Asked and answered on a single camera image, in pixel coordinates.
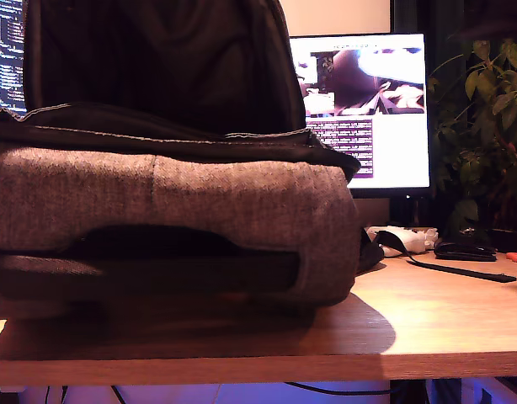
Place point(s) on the monitor with white purple screen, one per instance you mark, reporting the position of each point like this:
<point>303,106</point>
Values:
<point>401,147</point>

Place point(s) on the dark table leg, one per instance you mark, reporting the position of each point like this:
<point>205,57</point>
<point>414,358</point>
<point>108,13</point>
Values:
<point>408,393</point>

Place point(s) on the grey fabric backpack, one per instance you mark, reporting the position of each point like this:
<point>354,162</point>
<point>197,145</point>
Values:
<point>199,198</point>

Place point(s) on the green leafy house plant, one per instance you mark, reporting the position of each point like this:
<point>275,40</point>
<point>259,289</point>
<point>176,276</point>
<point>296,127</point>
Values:
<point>481,84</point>

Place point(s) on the black plant pot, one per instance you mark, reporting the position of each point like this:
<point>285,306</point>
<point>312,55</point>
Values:
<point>511,237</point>

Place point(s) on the monitor with dark code screen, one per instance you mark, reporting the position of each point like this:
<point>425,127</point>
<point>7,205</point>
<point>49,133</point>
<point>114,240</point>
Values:
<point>6,50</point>

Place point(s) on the white game controller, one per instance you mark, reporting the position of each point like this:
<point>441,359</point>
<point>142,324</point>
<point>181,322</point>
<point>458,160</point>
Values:
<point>420,242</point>
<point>373,231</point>

